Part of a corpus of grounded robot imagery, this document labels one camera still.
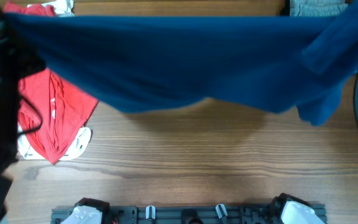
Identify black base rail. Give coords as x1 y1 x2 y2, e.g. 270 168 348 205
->
50 203 328 224

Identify blue t-shirt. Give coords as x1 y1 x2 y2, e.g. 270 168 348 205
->
6 1 358 125

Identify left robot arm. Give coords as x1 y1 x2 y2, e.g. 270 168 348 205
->
0 8 108 221

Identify folded light blue jeans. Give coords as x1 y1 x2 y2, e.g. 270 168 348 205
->
290 0 348 17

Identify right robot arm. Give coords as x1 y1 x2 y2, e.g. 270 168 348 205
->
267 193 328 224

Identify white t-shirt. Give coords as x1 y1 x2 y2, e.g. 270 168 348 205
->
17 0 92 161

